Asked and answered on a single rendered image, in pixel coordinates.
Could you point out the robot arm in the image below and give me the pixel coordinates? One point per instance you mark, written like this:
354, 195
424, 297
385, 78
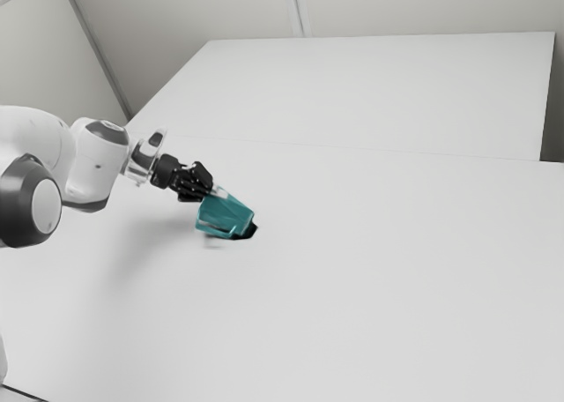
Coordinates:
53, 155

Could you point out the teal faceted mug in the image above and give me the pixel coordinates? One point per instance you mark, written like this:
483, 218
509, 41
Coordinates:
224, 217

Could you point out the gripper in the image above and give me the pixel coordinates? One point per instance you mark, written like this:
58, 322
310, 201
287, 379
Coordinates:
183, 178

